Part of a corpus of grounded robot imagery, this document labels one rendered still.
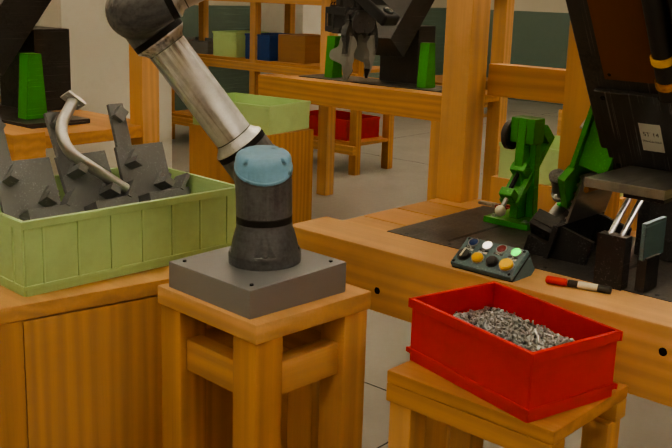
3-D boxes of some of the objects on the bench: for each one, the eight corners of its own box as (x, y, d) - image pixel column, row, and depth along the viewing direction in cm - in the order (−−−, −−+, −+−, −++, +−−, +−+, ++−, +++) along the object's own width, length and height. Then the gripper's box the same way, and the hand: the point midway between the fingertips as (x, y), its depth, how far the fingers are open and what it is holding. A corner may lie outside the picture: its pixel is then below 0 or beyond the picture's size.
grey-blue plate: (641, 293, 184) (649, 224, 181) (632, 291, 185) (639, 222, 182) (662, 283, 191) (669, 217, 188) (652, 281, 192) (660, 215, 189)
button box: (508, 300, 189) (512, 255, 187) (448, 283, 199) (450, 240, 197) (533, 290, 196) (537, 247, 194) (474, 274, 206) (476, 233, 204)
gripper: (356, -22, 205) (353, 75, 210) (317, -24, 196) (314, 77, 201) (386, -22, 200) (382, 78, 204) (348, -24, 191) (344, 81, 195)
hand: (359, 73), depth 200 cm, fingers open, 6 cm apart
